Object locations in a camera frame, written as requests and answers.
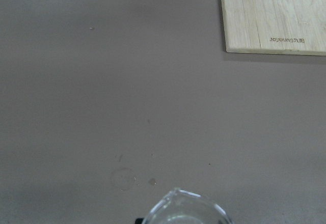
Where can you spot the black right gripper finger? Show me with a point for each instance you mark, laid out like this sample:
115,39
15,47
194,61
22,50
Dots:
138,221

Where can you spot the small glass measuring cup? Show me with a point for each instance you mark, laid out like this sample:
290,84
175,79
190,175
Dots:
181,206

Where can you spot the wooden cutting board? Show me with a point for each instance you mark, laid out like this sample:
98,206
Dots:
274,26

